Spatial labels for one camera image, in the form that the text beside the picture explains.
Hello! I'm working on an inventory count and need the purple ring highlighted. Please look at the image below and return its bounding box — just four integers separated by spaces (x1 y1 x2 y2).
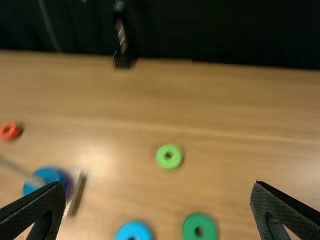
61 171 75 201

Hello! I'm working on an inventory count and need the light green ring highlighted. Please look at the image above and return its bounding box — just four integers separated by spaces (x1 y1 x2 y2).
154 143 185 173

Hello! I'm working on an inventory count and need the light blue ring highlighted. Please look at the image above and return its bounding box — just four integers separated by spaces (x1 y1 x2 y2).
114 219 154 240

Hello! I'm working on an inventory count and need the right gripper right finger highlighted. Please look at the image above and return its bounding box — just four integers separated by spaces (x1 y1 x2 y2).
249 179 320 240

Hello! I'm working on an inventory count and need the dark green ring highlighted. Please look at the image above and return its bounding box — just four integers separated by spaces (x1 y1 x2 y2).
181 212 219 240

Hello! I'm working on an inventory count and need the black clamp stand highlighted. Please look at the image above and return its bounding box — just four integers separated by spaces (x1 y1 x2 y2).
110 0 138 69

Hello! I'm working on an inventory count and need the wooden peg base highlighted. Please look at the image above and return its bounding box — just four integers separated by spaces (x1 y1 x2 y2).
0 153 89 218

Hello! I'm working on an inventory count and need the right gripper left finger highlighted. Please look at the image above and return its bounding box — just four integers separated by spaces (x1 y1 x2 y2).
0 181 67 240

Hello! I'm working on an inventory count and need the orange ring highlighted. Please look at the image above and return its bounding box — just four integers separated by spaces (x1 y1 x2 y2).
0 121 24 142

